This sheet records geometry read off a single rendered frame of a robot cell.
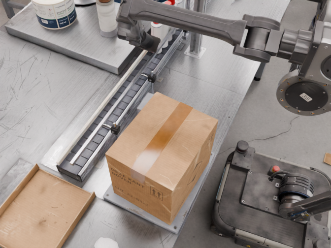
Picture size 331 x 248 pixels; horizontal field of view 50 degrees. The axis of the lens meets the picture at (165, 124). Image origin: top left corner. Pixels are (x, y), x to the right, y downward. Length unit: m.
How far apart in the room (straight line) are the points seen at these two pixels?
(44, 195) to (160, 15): 0.79
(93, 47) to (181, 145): 0.86
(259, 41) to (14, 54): 1.31
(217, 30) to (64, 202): 0.82
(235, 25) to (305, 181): 1.20
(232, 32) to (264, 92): 1.93
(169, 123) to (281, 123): 1.64
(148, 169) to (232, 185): 1.06
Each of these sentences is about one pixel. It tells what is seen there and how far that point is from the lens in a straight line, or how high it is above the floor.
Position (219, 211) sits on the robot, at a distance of 1.98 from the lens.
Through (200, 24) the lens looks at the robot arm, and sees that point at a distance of 0.95.
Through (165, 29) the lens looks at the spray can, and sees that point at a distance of 1.69.
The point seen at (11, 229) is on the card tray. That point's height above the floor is 0.83.
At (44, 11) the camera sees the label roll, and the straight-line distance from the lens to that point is 1.89.
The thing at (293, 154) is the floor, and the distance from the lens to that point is 2.57.
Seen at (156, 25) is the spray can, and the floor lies 1.04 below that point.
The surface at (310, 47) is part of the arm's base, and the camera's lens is 0.91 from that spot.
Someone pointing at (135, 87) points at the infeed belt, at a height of 0.88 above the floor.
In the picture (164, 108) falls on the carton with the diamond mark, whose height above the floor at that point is 1.12.
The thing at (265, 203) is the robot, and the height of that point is 0.26.
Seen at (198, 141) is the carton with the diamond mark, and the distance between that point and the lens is 1.11.
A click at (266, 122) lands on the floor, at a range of 2.67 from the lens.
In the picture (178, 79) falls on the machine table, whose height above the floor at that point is 0.83.
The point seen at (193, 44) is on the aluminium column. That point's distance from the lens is 1.78.
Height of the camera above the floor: 2.04
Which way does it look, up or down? 53 degrees down
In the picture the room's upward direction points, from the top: 2 degrees clockwise
